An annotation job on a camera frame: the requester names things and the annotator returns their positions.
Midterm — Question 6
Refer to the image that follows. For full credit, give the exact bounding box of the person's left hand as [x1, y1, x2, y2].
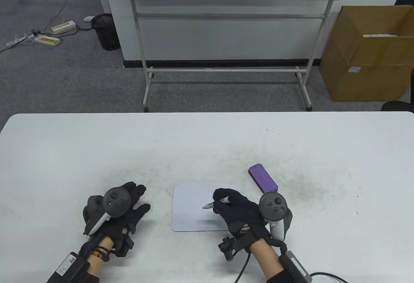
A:
[79, 181, 151, 257]

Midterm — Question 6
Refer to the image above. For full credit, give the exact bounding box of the person's right hand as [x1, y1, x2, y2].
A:
[212, 188, 271, 251]

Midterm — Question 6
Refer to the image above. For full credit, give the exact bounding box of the black and white marker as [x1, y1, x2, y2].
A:
[202, 196, 232, 210]

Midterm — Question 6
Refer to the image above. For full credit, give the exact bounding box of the purple whiteboard eraser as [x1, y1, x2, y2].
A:
[248, 163, 278, 193]

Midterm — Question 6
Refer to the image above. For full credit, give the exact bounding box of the small white whiteboard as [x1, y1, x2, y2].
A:
[171, 185, 244, 232]

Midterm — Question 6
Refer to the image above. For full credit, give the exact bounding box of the person's right forearm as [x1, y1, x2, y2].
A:
[251, 239, 311, 283]

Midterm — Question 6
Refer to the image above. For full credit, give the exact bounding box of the person's left forearm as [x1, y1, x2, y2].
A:
[87, 236, 115, 279]

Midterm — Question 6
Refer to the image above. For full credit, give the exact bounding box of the black grey left controller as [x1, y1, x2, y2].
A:
[83, 187, 132, 236]

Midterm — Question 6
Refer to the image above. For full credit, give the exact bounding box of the black grey controller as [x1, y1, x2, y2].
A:
[259, 192, 293, 241]
[83, 187, 132, 236]

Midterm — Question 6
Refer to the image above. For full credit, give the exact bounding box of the black grey right controller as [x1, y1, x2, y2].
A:
[259, 192, 293, 241]

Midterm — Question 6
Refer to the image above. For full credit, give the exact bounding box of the black right wrist sensor box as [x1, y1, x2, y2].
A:
[279, 252, 313, 283]

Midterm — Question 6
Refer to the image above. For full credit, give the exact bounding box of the black wrist sensor box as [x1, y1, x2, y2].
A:
[47, 252, 91, 283]
[279, 252, 313, 283]

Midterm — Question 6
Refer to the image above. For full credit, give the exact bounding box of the black left wrist sensor box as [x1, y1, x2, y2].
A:
[47, 252, 91, 283]

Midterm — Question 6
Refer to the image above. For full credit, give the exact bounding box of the black mesh wastebasket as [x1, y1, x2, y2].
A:
[91, 14, 121, 51]

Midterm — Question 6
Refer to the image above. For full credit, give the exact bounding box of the brown cardboard box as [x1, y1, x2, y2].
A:
[320, 5, 414, 102]

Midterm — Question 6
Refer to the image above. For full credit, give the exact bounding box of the black chair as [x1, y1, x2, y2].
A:
[381, 101, 414, 113]

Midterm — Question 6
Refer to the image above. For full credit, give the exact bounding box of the white yellow power strip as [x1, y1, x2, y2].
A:
[51, 21, 76, 35]
[34, 35, 61, 46]

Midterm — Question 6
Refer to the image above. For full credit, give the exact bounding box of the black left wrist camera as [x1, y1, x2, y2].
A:
[114, 235, 135, 258]

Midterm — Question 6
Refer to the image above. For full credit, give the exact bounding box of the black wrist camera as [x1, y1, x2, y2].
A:
[218, 236, 238, 262]
[114, 235, 135, 258]

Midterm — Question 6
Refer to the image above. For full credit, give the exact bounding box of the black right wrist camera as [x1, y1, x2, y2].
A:
[218, 236, 238, 262]

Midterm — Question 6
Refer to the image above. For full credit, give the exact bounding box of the beaded bracelet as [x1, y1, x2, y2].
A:
[92, 247, 111, 262]

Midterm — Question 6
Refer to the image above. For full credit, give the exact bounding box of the black right glove cable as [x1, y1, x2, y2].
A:
[234, 253, 252, 283]

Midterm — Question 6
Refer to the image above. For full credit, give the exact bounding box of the black right box cable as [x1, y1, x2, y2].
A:
[310, 272, 350, 283]

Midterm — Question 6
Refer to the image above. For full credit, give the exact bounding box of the grey floor cable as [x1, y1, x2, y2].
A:
[39, 0, 80, 35]

